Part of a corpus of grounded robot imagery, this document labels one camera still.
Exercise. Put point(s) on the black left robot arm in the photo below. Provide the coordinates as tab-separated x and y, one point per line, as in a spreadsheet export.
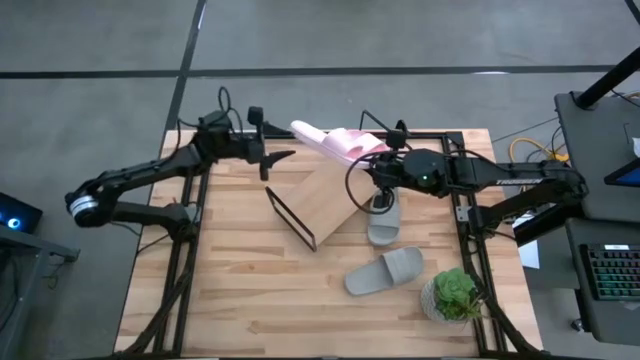
150	170

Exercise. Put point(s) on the black metal table frame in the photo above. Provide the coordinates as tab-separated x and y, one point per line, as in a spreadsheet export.
452	137

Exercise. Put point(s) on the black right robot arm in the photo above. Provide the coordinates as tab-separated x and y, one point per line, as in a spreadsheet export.
500	177

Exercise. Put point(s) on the grey metal stand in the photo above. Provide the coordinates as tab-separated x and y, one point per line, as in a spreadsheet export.
20	280

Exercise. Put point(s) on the white paper sheet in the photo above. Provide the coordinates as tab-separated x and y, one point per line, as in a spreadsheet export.
530	252

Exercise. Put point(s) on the computer with blue light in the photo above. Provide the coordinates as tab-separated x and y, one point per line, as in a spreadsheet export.
15	215

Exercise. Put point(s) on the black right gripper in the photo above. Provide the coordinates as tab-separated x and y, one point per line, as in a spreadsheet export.
391	172

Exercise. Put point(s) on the grey keyboard desk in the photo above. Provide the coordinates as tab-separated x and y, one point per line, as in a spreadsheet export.
600	315

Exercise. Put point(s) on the black pole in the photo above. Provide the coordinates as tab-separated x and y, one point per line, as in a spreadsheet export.
607	77

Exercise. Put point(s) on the grey slide sandal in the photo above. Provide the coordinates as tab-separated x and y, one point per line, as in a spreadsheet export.
384	230
382	272

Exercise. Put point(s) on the wooden shelf with black frame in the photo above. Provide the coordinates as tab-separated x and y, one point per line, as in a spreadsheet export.
320	200

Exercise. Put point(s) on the potted green succulent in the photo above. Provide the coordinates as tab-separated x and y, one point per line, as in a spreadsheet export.
452	292

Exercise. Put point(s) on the backlit black keyboard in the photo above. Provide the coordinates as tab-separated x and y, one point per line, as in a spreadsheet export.
615	272

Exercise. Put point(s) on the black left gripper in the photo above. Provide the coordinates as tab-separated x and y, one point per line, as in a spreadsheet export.
247	147

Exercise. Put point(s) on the laptop with blue screen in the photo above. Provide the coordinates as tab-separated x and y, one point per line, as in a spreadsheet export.
625	175

